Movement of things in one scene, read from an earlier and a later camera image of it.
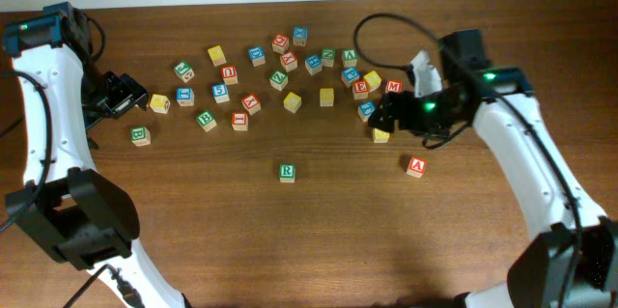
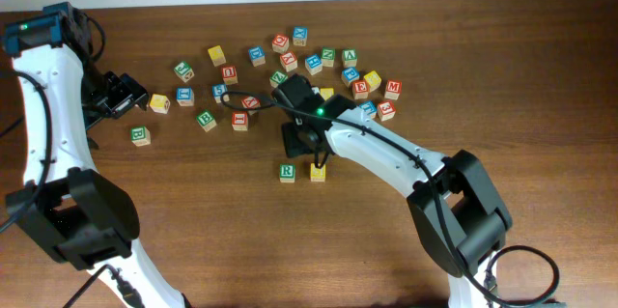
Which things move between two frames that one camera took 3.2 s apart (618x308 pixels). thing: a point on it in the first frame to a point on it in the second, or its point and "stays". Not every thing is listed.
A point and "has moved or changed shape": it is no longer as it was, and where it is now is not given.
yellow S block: x=326 y=97 stays
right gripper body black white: x=429 y=110 to x=304 y=147
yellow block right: x=374 y=80 stays
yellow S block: x=379 y=136 has moved or changed shape
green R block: x=287 y=173 stays
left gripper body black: x=125 y=96 stays
